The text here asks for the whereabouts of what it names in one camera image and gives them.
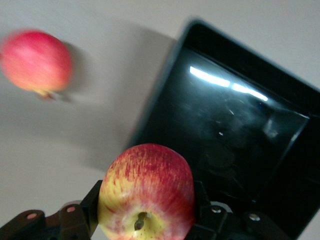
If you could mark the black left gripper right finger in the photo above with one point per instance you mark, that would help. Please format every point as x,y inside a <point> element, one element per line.
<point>225,222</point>

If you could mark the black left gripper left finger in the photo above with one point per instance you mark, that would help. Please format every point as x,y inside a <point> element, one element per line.
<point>62,220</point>

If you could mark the red yellow apple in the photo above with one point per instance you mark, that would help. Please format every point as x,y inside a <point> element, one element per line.
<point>147,187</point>

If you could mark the black plastic box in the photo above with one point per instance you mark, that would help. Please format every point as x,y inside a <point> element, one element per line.
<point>237,137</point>

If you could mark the red pomegranate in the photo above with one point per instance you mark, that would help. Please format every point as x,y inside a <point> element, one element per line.
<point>35,60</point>

